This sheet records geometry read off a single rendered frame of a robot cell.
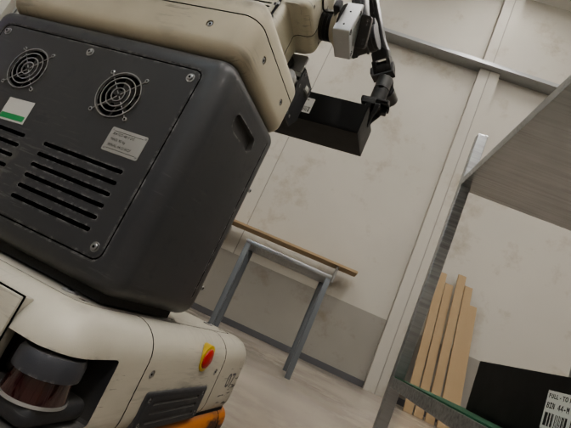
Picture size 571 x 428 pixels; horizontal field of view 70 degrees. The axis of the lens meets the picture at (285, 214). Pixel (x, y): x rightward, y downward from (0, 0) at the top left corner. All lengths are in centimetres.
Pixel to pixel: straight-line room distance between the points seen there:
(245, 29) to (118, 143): 26
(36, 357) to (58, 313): 5
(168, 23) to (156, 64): 8
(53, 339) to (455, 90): 678
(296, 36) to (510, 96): 616
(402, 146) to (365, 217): 123
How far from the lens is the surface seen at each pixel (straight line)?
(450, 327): 558
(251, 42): 70
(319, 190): 595
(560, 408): 80
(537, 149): 107
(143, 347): 64
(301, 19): 124
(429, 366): 539
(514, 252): 639
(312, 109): 149
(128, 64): 75
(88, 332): 54
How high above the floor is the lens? 36
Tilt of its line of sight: 13 degrees up
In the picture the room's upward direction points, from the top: 24 degrees clockwise
